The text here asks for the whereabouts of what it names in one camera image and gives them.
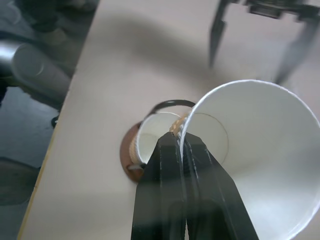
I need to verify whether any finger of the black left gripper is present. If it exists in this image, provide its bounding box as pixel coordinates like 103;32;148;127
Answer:
273;21;314;85
208;0;228;68

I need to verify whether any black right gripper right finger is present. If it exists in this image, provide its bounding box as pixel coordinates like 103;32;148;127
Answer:
180;133;261;240

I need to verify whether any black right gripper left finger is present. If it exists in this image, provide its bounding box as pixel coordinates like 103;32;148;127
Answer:
131;131;188;240

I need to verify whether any white paper cup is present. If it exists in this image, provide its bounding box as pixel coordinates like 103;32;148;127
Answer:
172;79;320;240
128;111;182;166

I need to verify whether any grey cylindrical robot body part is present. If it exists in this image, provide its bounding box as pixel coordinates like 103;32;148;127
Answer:
11;43;73;111

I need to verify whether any silver metal tube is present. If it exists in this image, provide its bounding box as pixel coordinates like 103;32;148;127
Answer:
0;40;29;68

